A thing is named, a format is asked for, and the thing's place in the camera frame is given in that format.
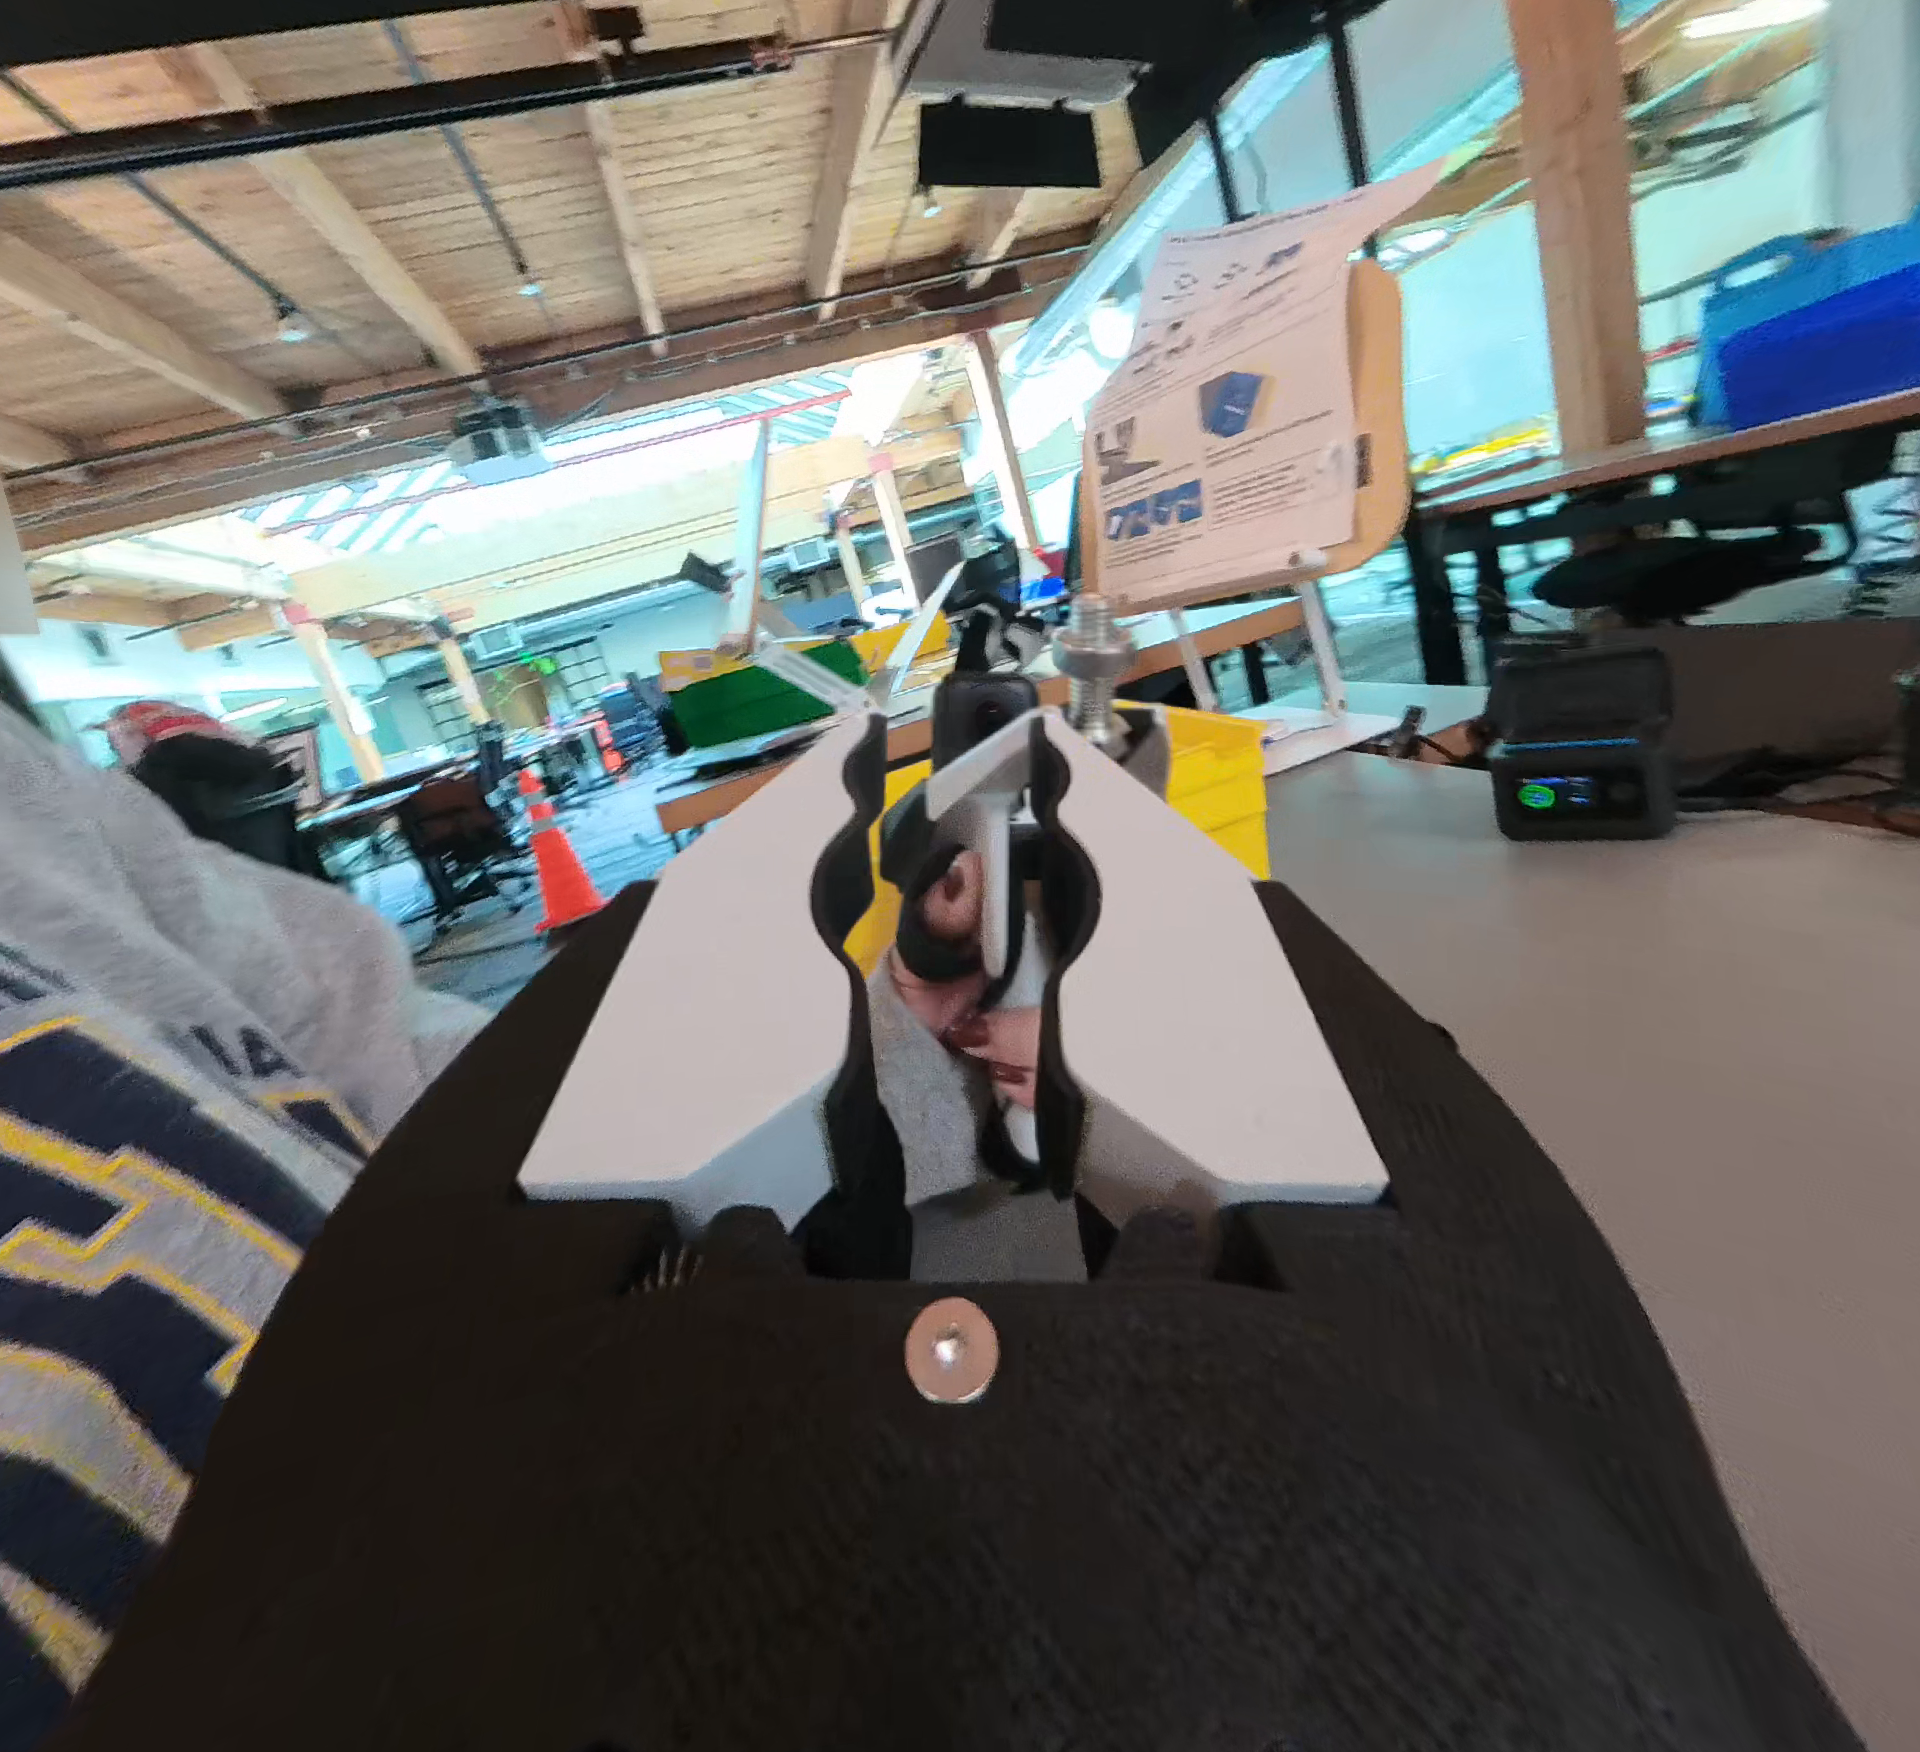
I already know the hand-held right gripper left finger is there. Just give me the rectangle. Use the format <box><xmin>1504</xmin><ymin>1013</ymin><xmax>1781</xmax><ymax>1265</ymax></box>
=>
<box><xmin>516</xmin><ymin>714</ymin><xmax>913</xmax><ymax>1283</ymax></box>

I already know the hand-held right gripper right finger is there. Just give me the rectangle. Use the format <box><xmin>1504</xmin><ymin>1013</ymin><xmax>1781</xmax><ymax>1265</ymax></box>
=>
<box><xmin>1023</xmin><ymin>710</ymin><xmax>1392</xmax><ymax>1283</ymax></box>

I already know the silver bolt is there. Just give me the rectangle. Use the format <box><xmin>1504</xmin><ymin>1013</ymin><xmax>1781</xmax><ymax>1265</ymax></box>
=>
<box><xmin>1056</xmin><ymin>594</ymin><xmax>1146</xmax><ymax>752</ymax></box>

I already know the person's left hand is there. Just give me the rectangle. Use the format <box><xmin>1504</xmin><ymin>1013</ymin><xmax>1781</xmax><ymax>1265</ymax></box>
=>
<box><xmin>891</xmin><ymin>865</ymin><xmax>1040</xmax><ymax>1093</ymax></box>

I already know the yellow plastic bin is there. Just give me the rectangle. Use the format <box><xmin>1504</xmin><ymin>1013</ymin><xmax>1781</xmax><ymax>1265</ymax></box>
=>
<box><xmin>841</xmin><ymin>705</ymin><xmax>1274</xmax><ymax>978</ymax></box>

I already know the orange traffic cone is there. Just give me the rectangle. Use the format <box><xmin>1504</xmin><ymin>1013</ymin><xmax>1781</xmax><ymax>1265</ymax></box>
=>
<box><xmin>516</xmin><ymin>767</ymin><xmax>605</xmax><ymax>935</ymax></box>

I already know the green plastic bin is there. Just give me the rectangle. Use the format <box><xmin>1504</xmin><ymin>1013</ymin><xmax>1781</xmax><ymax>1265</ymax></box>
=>
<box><xmin>664</xmin><ymin>642</ymin><xmax>872</xmax><ymax>752</ymax></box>

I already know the printed instruction sheet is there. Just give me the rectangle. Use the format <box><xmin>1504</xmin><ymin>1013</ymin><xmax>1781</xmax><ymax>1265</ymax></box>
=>
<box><xmin>1081</xmin><ymin>153</ymin><xmax>1450</xmax><ymax>614</ymax></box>

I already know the wooden clipboard stand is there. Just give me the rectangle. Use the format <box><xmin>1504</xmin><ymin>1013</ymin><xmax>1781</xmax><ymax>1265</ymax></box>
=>
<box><xmin>1170</xmin><ymin>257</ymin><xmax>1416</xmax><ymax>734</ymax></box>

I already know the black office chair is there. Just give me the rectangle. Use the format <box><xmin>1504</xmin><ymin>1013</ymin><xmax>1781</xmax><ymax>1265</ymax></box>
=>
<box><xmin>1529</xmin><ymin>521</ymin><xmax>1861</xmax><ymax>629</ymax></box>

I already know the person in grey sweatshirt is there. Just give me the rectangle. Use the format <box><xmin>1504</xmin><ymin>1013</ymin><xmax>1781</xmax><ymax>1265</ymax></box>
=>
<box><xmin>0</xmin><ymin>702</ymin><xmax>498</xmax><ymax>1752</ymax></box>

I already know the wooden work table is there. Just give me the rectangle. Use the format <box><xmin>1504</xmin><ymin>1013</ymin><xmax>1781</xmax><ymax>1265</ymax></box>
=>
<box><xmin>1410</xmin><ymin>386</ymin><xmax>1920</xmax><ymax>532</ymax></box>

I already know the large blue plastic bin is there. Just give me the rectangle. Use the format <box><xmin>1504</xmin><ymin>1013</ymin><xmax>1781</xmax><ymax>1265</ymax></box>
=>
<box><xmin>1693</xmin><ymin>228</ymin><xmax>1920</xmax><ymax>433</ymax></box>

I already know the wooden post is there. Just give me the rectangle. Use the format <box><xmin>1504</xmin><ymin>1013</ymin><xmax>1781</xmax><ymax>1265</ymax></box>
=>
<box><xmin>1483</xmin><ymin>0</ymin><xmax>1652</xmax><ymax>456</ymax></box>

